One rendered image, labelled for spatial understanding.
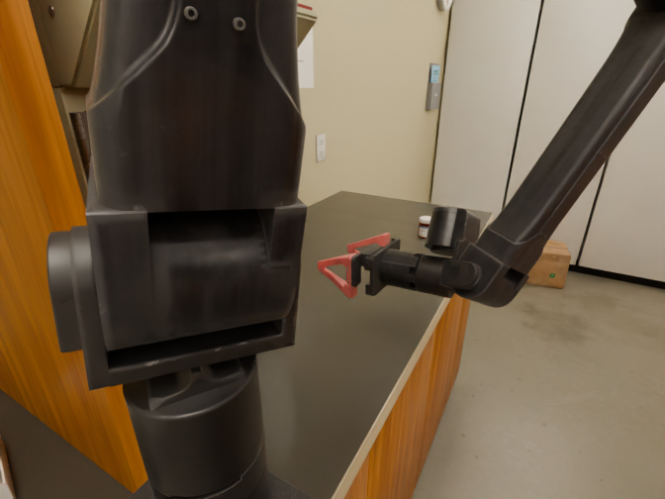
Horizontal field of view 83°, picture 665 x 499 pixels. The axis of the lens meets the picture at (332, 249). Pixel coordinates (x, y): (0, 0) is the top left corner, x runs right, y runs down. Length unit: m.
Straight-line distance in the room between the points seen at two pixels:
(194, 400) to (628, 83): 0.50
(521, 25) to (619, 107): 2.87
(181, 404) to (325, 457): 0.43
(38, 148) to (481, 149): 3.21
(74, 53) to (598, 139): 0.54
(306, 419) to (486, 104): 3.02
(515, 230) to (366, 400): 0.36
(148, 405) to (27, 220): 0.30
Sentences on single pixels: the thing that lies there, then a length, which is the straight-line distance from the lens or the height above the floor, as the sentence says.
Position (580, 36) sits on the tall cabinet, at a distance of 3.35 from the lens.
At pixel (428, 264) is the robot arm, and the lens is 0.55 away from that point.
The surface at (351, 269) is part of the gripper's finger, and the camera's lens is 0.54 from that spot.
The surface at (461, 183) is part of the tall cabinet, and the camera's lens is 3.48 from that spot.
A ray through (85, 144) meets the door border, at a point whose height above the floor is 1.35.
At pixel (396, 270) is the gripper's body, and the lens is 0.56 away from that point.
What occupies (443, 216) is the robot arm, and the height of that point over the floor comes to 1.24.
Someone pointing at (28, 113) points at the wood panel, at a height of 1.39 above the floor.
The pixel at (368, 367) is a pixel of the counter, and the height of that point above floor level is 0.94.
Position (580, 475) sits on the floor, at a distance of 1.99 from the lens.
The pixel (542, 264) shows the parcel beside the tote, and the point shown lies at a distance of 3.21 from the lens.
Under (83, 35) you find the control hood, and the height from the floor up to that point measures 1.45.
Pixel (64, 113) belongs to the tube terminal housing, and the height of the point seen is 1.39.
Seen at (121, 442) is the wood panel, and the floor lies 1.04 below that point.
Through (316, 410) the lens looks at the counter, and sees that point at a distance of 0.65.
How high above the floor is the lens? 1.41
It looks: 24 degrees down
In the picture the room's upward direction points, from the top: straight up
